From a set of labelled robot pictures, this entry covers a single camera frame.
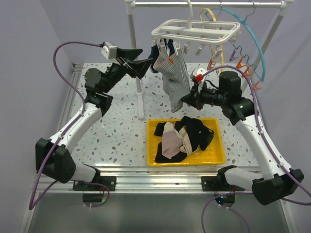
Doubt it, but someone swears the navy blue underwear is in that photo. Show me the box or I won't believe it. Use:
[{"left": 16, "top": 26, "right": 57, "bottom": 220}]
[{"left": 148, "top": 38, "right": 175, "bottom": 73}]

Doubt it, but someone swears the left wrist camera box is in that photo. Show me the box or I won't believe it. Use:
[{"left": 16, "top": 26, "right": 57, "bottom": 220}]
[{"left": 101, "top": 42, "right": 117, "bottom": 60}]

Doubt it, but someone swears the yellow round clip hanger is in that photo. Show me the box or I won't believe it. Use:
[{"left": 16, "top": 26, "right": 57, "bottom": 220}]
[{"left": 200, "top": 8, "right": 225, "bottom": 70}]

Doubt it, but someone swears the white rectangular clip hanger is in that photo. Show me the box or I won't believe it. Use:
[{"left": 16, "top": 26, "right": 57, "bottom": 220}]
[{"left": 151, "top": 0, "right": 241, "bottom": 47}]

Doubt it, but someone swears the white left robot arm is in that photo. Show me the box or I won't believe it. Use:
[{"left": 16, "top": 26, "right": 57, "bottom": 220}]
[{"left": 35, "top": 48, "right": 154, "bottom": 191}]

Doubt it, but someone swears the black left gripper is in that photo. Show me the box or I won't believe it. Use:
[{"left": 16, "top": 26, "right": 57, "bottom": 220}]
[{"left": 102, "top": 48, "right": 153, "bottom": 94}]

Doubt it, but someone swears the blue round clip hanger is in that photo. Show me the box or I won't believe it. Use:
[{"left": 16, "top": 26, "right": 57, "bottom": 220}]
[{"left": 212, "top": 7, "right": 267, "bottom": 90}]

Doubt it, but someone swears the yellow plastic tray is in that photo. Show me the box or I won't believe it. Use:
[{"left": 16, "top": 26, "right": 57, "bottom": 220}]
[{"left": 146, "top": 118, "right": 225, "bottom": 166}]

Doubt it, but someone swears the black underwear beige waistband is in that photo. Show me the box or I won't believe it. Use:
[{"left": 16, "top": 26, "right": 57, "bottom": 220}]
[{"left": 174, "top": 116, "right": 214, "bottom": 155}]

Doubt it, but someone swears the grey striped underwear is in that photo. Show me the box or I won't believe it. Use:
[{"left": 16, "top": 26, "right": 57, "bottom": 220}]
[{"left": 154, "top": 48, "right": 190, "bottom": 113}]

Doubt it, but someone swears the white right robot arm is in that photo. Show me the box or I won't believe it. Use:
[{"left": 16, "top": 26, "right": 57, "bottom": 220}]
[{"left": 182, "top": 69, "right": 304, "bottom": 205}]

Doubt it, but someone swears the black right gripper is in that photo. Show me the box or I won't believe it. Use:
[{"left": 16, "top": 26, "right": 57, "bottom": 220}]
[{"left": 181, "top": 80, "right": 227, "bottom": 111}]

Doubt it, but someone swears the pink beige underwear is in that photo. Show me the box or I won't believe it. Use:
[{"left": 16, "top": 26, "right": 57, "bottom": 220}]
[{"left": 161, "top": 122, "right": 183, "bottom": 159}]

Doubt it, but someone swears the white clothes rack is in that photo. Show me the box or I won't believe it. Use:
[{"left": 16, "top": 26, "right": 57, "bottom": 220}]
[{"left": 125, "top": 0, "right": 294, "bottom": 119}]

